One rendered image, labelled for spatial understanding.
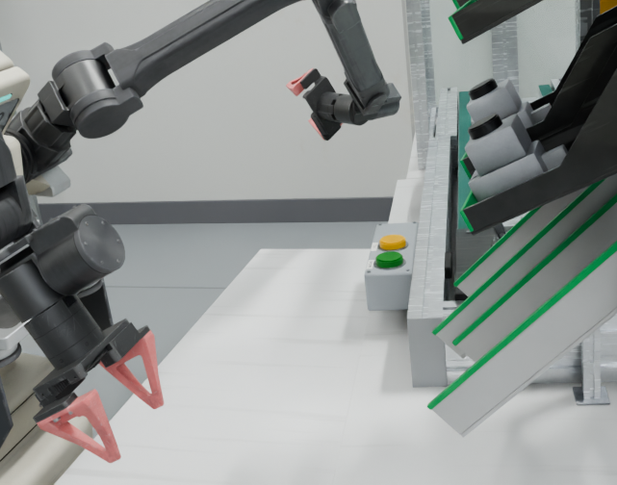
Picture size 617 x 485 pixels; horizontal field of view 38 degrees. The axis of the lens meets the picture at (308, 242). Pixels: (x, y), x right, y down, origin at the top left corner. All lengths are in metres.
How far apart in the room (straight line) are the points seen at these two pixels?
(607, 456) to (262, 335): 0.56
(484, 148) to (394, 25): 3.34
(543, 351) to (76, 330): 0.43
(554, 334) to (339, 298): 0.72
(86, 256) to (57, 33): 3.95
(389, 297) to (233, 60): 3.14
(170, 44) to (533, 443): 0.71
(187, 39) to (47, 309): 0.54
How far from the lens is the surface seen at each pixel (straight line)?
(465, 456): 1.06
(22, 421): 1.33
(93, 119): 1.30
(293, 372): 1.26
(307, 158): 4.35
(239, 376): 1.27
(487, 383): 0.82
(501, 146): 0.78
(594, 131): 0.73
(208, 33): 1.29
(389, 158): 4.25
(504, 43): 2.28
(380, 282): 1.29
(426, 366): 1.18
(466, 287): 1.09
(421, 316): 1.15
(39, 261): 0.86
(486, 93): 0.94
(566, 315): 0.78
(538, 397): 1.16
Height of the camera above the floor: 1.46
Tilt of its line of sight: 21 degrees down
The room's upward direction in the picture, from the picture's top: 7 degrees counter-clockwise
